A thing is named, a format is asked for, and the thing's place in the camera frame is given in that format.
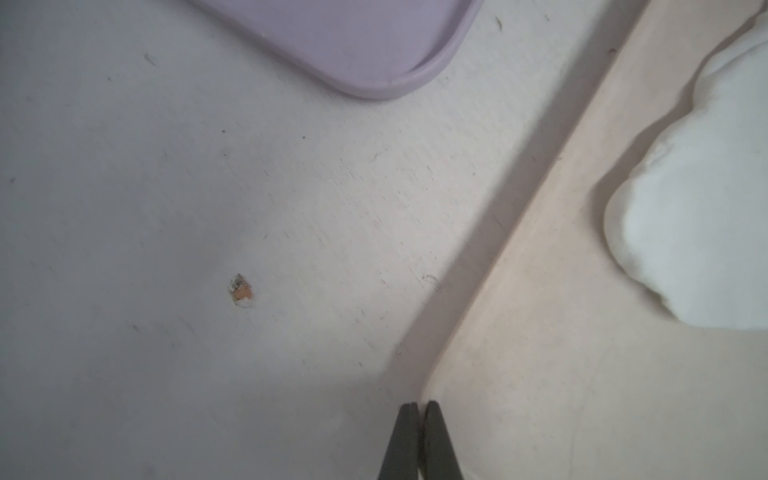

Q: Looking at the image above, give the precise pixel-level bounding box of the white dough ball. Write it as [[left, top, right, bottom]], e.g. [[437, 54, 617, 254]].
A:
[[604, 15, 767, 330]]

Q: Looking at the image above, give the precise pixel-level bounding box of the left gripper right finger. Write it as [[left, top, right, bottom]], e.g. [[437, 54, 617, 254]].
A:
[[422, 400, 464, 480]]

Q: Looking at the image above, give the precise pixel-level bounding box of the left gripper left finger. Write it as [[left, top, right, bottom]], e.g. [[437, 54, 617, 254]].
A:
[[377, 402, 421, 480]]

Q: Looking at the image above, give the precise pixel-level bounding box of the purple plastic tray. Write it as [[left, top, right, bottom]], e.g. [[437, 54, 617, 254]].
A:
[[197, 0, 482, 100]]

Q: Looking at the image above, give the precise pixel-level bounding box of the beige plastic tray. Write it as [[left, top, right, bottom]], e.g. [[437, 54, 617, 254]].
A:
[[423, 1, 767, 479]]

